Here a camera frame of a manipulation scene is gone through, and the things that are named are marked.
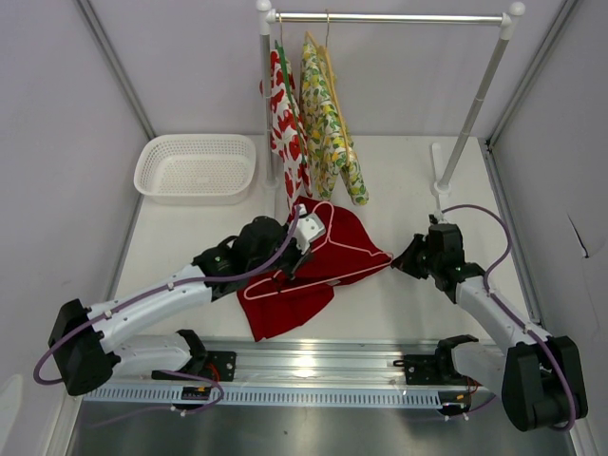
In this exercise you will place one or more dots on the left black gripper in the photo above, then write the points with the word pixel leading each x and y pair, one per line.
pixel 296 260

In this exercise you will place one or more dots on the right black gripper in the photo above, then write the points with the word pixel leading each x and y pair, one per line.
pixel 405 261

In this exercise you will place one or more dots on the pink wire hanger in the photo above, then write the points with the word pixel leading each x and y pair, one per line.
pixel 345 254

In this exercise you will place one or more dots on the red skirt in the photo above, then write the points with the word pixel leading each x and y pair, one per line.
pixel 275 304

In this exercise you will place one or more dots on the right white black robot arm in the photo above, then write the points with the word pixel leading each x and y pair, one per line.
pixel 537 375

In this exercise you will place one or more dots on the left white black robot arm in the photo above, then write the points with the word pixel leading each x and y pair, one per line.
pixel 93 344

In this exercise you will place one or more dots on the yellow wooden hanger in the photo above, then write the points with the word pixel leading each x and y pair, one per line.
pixel 330 143

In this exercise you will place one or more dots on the green hanger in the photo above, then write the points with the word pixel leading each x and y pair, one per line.
pixel 286 74

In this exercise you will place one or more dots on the white plastic basket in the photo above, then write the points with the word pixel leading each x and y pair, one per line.
pixel 196 169

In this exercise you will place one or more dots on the red flower print garment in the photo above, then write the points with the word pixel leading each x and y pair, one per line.
pixel 283 139

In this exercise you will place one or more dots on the lemon print garment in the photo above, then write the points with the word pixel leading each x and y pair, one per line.
pixel 324 180

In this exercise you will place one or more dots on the white metal clothes rack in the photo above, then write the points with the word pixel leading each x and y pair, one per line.
pixel 443 169

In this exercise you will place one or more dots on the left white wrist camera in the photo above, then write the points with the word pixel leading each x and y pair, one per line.
pixel 309 227

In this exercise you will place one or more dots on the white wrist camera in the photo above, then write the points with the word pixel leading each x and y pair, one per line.
pixel 309 227
pixel 434 219

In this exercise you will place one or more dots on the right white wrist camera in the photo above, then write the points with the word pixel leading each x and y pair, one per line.
pixel 434 219

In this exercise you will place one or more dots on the aluminium rail base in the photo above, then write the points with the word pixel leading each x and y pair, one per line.
pixel 318 363

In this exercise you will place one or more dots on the white slotted cable duct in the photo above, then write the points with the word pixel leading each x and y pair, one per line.
pixel 315 397

